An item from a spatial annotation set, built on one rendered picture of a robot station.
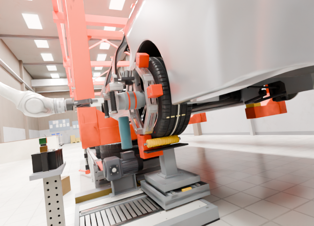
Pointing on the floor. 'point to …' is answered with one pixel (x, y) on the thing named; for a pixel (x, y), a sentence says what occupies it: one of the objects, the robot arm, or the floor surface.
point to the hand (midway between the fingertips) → (100, 102)
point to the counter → (24, 148)
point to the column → (54, 201)
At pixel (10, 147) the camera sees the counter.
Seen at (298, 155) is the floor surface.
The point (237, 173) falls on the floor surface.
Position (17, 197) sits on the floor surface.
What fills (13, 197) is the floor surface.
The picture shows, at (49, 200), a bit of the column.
